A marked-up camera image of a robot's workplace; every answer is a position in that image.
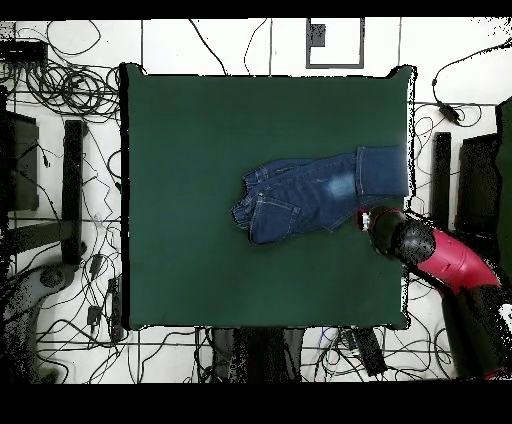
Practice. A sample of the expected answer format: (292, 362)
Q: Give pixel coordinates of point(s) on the black flat box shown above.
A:
(24, 51)

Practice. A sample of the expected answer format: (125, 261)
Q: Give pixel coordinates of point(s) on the black square case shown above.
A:
(24, 168)
(478, 188)

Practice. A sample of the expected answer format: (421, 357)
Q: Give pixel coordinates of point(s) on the slim black power strip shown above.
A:
(116, 308)

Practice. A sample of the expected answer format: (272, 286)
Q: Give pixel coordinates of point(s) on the dark green table cloth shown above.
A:
(192, 120)

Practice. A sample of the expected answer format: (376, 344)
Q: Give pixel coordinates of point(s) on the black stand leg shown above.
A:
(442, 180)
(72, 192)

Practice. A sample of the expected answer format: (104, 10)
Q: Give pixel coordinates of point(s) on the grey chair base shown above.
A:
(24, 292)

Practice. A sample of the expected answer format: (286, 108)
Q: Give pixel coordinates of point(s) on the blue denim jeans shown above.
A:
(288, 200)

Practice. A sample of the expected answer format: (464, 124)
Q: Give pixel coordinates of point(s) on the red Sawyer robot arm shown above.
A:
(448, 260)

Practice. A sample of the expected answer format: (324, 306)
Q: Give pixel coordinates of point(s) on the black power adapter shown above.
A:
(450, 113)

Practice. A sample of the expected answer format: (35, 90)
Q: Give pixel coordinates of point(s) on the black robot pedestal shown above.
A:
(260, 356)

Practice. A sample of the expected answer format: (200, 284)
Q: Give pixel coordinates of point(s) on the small black plug adapter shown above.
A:
(94, 315)

